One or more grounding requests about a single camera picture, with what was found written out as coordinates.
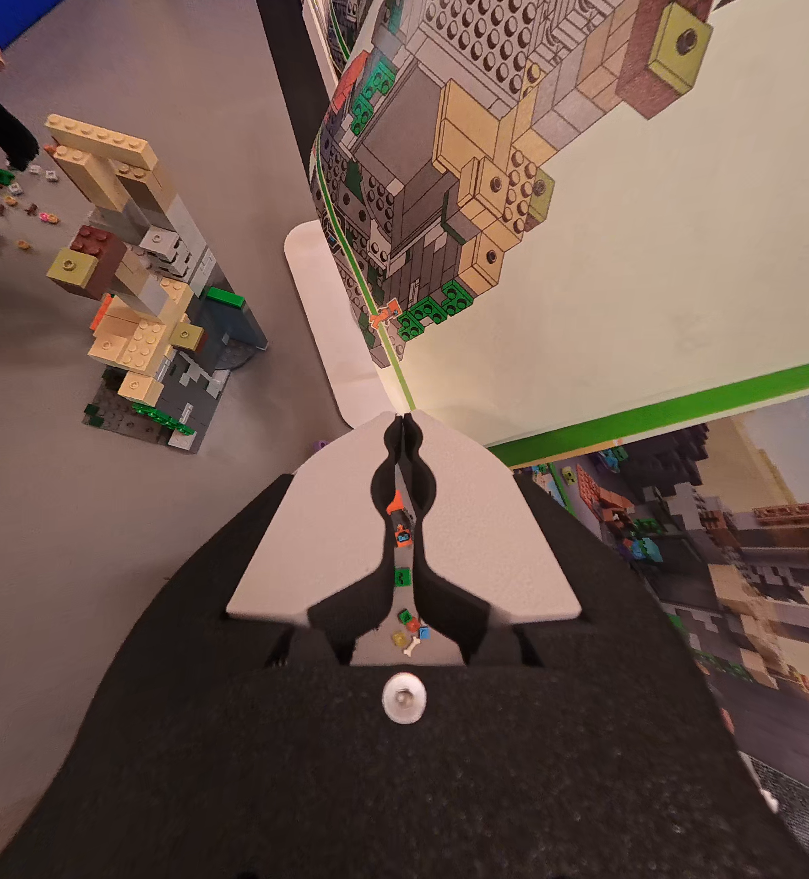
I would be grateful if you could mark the toy brick building model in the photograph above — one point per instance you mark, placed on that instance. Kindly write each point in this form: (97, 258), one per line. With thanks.
(136, 329)

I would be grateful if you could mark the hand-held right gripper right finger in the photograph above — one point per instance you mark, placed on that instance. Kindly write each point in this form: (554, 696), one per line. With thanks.
(487, 549)

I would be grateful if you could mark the grey desk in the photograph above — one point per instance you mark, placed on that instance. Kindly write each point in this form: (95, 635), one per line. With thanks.
(68, 584)

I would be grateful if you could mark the orange and teal toy figure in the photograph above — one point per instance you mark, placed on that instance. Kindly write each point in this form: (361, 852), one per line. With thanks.
(399, 518)

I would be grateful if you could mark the small green leaf piece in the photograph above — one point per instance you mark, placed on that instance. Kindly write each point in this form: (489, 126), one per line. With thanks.
(0, 175)

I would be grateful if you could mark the white book stand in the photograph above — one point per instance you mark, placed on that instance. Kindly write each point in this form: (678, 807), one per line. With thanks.
(329, 309)

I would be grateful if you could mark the white toy bone piece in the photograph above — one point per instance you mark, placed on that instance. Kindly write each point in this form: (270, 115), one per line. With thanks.
(411, 645)

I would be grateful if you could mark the brick instruction booklet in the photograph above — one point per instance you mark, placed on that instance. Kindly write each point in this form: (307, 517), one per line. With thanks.
(651, 240)

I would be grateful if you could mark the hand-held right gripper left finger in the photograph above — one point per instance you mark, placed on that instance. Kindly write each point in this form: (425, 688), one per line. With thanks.
(308, 549)

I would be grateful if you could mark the green toy set box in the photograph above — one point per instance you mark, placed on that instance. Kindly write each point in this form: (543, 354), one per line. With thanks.
(754, 549)

